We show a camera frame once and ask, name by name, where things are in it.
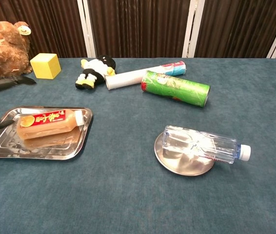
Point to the brown teddy bear plush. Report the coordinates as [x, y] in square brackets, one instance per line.
[4, 56]

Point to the brown folding screen white frame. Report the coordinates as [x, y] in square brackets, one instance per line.
[138, 24]

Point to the black white penguin plush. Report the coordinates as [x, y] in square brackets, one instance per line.
[96, 68]

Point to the brown milk tea bottle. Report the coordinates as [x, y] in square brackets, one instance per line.
[45, 129]

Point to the rectangular steel tray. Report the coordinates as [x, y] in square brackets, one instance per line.
[77, 146]

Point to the yellow cube block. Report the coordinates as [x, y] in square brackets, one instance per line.
[45, 67]

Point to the clear plastic water bottle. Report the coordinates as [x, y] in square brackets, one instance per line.
[201, 143]

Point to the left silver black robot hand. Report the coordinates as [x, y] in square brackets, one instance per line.
[6, 84]

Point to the green chips can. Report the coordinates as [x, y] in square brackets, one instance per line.
[177, 89]

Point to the round steel plate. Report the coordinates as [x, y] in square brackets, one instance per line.
[186, 168]

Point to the white cling film roll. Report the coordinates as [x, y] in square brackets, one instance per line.
[125, 79]

